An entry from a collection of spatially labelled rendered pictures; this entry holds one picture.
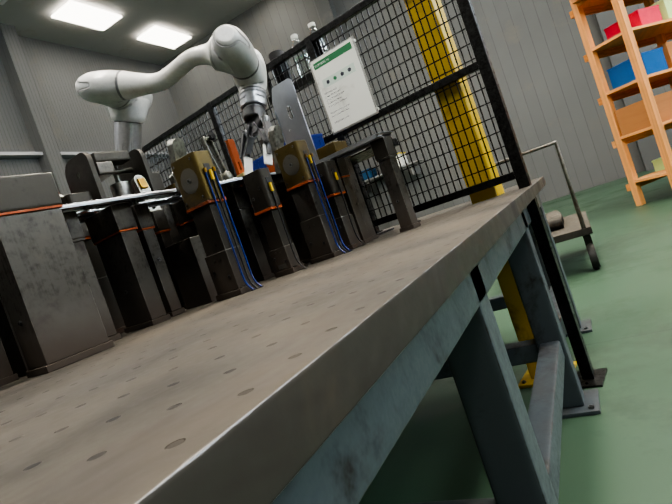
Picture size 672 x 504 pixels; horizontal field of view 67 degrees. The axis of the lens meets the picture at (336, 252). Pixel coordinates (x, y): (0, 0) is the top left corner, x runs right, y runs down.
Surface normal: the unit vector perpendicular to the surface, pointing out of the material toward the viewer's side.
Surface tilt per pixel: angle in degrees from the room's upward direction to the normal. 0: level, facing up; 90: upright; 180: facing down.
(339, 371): 90
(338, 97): 90
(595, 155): 90
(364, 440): 90
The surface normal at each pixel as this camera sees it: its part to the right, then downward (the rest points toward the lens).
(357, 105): -0.54, 0.22
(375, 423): 0.85, -0.28
